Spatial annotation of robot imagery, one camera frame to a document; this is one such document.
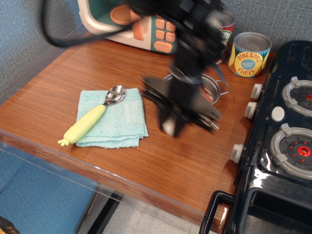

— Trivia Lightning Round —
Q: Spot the small stainless steel pot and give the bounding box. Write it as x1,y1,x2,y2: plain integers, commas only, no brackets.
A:
163,74,230,108

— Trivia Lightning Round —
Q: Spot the plush white brown mushroom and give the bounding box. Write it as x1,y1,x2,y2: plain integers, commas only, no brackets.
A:
162,116,176,137

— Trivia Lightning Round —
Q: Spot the tomato sauce can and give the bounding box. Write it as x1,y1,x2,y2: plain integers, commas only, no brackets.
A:
215,10,236,64

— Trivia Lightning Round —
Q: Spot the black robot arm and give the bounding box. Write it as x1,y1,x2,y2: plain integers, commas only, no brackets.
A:
127,0,225,137

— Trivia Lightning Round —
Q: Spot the pineapple slices can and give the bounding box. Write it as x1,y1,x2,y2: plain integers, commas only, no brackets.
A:
228,32,272,78

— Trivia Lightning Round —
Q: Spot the light blue folded cloth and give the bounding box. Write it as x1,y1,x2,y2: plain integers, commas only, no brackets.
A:
76,88,149,149

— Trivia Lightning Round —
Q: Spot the spoon with yellow handle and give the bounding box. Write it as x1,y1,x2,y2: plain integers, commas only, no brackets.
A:
58,85,126,146

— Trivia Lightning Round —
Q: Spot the orange object bottom left corner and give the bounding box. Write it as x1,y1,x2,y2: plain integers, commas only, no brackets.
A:
0,216,20,234

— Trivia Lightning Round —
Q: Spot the toy microwave teal and cream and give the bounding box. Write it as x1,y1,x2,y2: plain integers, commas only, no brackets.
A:
78,0,177,54

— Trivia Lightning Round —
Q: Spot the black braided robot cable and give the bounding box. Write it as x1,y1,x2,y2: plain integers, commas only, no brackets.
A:
40,0,147,48

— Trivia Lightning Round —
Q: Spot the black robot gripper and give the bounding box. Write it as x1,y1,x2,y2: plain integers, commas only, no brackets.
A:
142,68,221,137

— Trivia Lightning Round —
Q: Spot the black toy stove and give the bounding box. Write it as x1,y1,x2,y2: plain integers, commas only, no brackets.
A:
199,40,312,234

